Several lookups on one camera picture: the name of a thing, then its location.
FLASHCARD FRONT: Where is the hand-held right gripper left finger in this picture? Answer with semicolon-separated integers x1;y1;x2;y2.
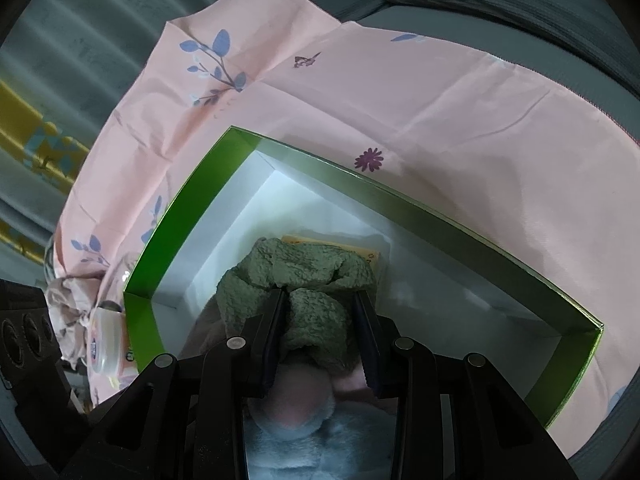
60;287;288;480

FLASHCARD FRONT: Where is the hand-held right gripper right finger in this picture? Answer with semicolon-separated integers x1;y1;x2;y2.
352;290;568;480

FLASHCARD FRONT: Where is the green fuzzy cloth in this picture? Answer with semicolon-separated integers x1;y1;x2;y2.
216;237;378;367

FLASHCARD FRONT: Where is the blue plush toy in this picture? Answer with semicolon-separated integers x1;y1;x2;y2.
192;305;401;480

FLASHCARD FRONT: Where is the green cardboard box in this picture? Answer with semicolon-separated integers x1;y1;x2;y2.
122;127;606;431

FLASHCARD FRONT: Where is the white jar with pink label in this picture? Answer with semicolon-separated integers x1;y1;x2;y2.
86;306;140;380

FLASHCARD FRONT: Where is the yellow flat card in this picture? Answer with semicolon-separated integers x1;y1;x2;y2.
280;233;385;272

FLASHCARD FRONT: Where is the pink printed blanket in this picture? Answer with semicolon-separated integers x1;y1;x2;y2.
47;0;640;453

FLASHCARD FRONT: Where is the grey curtain with yellow pattern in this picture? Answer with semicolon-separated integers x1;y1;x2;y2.
0;0;241;286

